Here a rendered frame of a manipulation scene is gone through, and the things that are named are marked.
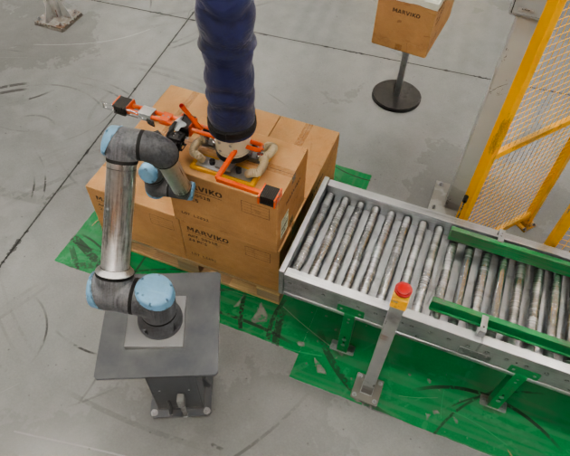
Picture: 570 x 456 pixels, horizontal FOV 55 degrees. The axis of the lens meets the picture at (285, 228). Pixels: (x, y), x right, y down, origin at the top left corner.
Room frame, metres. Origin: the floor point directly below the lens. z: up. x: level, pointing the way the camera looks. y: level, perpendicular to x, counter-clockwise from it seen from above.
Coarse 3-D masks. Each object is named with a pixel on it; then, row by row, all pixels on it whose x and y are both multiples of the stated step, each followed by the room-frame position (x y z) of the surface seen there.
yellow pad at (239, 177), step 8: (208, 160) 1.89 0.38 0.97; (216, 160) 1.89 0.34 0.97; (200, 168) 1.83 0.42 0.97; (208, 168) 1.83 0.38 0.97; (216, 168) 1.83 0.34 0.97; (240, 168) 1.82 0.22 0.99; (248, 168) 1.85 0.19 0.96; (224, 176) 1.79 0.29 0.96; (232, 176) 1.79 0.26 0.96; (240, 176) 1.79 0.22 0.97; (248, 184) 1.75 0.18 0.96
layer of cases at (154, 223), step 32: (192, 96) 2.89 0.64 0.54; (160, 128) 2.57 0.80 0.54; (256, 128) 2.60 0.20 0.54; (288, 128) 2.61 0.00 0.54; (320, 128) 2.62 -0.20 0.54; (320, 160) 2.34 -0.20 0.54; (96, 192) 2.05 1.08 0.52; (160, 224) 1.91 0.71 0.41; (192, 224) 1.84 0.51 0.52; (192, 256) 1.85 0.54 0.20; (224, 256) 1.77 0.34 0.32; (256, 256) 1.71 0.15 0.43
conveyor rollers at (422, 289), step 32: (320, 224) 1.85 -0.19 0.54; (352, 224) 1.85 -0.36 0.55; (384, 224) 1.87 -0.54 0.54; (320, 256) 1.64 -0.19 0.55; (416, 256) 1.66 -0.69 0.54; (448, 256) 1.67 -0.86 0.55; (384, 288) 1.46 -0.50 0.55; (480, 288) 1.48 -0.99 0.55; (448, 320) 1.30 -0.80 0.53; (512, 320) 1.30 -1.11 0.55; (544, 352) 1.15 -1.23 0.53
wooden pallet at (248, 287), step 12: (132, 240) 1.99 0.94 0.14; (144, 252) 1.99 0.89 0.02; (156, 252) 1.99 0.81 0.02; (168, 252) 1.91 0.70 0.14; (168, 264) 1.91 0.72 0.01; (180, 264) 1.88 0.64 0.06; (192, 264) 1.85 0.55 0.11; (228, 276) 1.83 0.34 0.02; (240, 288) 1.75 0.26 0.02; (252, 288) 1.75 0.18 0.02; (264, 288) 1.69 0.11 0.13; (276, 300) 1.66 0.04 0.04
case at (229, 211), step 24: (288, 144) 2.05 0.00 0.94; (192, 168) 1.85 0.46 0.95; (288, 168) 1.88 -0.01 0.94; (216, 192) 1.76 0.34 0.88; (240, 192) 1.72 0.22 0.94; (288, 192) 1.77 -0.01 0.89; (192, 216) 1.82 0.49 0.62; (216, 216) 1.76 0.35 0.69; (240, 216) 1.72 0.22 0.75; (264, 216) 1.67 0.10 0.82; (288, 216) 1.79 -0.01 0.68; (240, 240) 1.72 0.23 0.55; (264, 240) 1.67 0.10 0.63
